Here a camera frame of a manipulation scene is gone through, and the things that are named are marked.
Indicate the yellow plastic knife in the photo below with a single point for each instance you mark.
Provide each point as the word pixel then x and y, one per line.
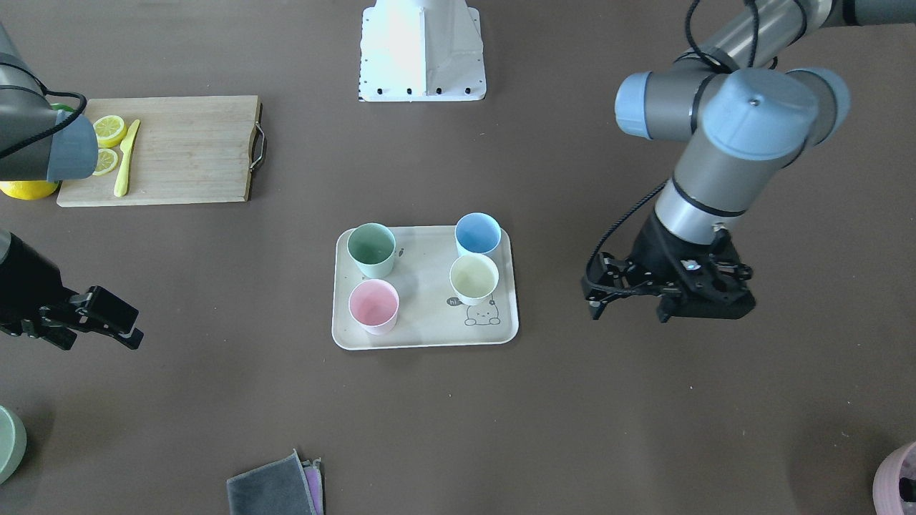
pixel 126 147

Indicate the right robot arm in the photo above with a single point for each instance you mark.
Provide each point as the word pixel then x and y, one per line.
pixel 41 142

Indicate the upper lemon slice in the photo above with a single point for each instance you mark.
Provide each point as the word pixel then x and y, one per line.
pixel 109 131

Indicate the lower lemon slice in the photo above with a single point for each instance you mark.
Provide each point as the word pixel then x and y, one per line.
pixel 107 161

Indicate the whole lemon at edge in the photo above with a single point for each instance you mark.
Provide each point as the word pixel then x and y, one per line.
pixel 28 190

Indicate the blue plastic cup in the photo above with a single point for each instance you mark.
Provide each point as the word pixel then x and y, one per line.
pixel 477 233

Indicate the purple folded cloth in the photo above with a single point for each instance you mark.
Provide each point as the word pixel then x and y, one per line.
pixel 313 472

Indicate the pink bowl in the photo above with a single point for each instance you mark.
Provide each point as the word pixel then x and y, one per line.
pixel 893 485

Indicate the bamboo cutting board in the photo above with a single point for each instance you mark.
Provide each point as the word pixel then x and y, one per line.
pixel 188 150

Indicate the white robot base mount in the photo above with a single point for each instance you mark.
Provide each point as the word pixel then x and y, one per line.
pixel 421 51

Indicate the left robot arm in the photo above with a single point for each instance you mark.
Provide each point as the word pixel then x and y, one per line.
pixel 742 121

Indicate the lemon slice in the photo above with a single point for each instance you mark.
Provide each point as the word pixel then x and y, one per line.
pixel 109 131
pixel 107 161

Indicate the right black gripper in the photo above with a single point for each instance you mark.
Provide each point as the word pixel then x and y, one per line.
pixel 25 280

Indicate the grey folded cloth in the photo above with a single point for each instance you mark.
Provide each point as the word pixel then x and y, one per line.
pixel 277 488

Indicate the green bowl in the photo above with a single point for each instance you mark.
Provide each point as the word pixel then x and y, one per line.
pixel 13 442

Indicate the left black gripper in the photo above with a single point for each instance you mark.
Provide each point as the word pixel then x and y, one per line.
pixel 660 250

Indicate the cream plastic cup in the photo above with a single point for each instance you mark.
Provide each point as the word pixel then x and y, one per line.
pixel 473 277

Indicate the green plastic cup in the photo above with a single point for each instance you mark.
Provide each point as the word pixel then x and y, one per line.
pixel 372 247

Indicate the pink plastic cup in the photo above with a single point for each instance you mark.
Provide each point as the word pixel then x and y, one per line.
pixel 374 305

